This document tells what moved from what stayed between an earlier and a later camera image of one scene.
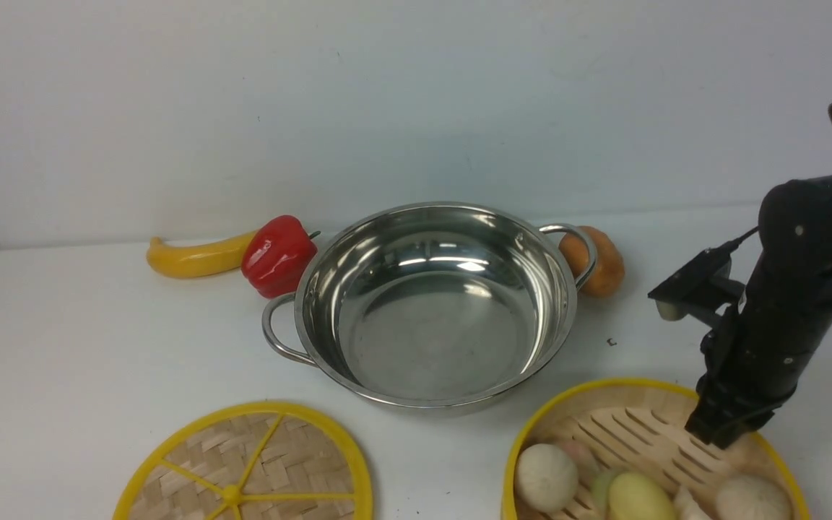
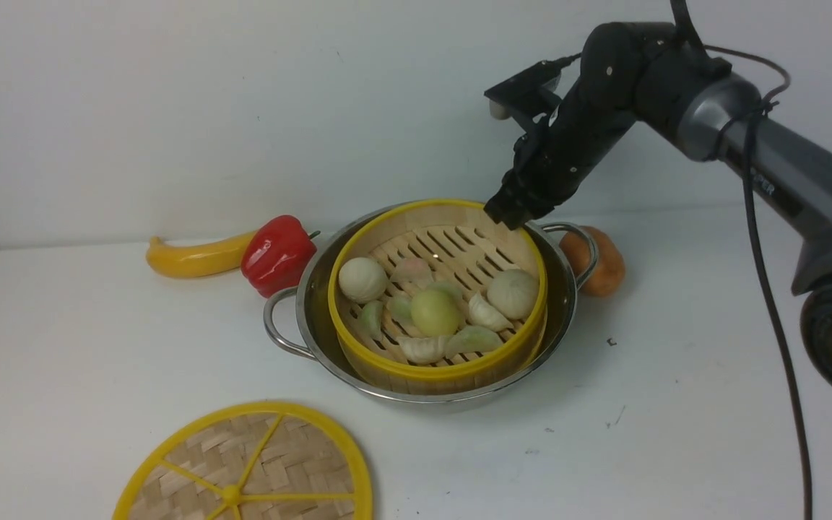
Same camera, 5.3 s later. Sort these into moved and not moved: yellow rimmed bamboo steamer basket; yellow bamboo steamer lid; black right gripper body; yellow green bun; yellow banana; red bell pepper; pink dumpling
Moved: black right gripper body; yellow green bun; pink dumpling; yellow rimmed bamboo steamer basket
Not moved: yellow banana; red bell pepper; yellow bamboo steamer lid
